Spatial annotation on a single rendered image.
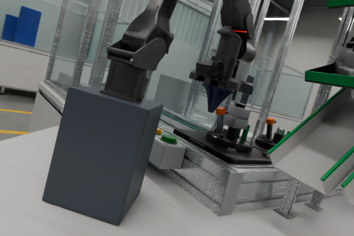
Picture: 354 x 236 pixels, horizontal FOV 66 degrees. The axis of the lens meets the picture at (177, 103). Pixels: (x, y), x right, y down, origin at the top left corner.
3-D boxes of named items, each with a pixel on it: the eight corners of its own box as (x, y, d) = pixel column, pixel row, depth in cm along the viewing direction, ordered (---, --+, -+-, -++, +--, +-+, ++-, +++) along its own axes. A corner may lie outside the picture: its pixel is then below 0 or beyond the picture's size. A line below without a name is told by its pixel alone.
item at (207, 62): (214, 56, 73) (196, 50, 69) (234, 60, 68) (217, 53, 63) (207, 78, 74) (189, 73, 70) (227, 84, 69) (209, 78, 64)
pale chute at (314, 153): (327, 197, 49) (323, 179, 47) (272, 166, 61) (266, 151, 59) (413, 110, 57) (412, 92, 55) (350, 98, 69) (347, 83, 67)
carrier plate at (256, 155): (230, 167, 65) (233, 158, 65) (171, 134, 83) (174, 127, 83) (283, 167, 80) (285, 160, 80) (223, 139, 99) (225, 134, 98)
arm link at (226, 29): (234, 25, 66) (251, 36, 73) (215, 23, 70) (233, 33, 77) (226, 52, 67) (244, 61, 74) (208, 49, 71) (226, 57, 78)
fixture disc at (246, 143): (230, 151, 72) (233, 145, 72) (196, 134, 83) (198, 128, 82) (261, 154, 81) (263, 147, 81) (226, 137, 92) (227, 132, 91)
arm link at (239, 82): (210, 55, 81) (195, 49, 77) (262, 62, 67) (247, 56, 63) (202, 81, 82) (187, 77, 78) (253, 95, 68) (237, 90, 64)
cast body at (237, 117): (233, 128, 77) (239, 104, 77) (221, 123, 81) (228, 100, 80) (250, 130, 83) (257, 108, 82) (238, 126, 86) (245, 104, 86)
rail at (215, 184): (218, 216, 58) (233, 168, 57) (81, 109, 127) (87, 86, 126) (234, 214, 62) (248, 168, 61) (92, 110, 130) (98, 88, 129)
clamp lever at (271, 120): (269, 140, 93) (271, 120, 90) (264, 138, 94) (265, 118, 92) (275, 137, 95) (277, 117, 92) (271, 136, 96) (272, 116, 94)
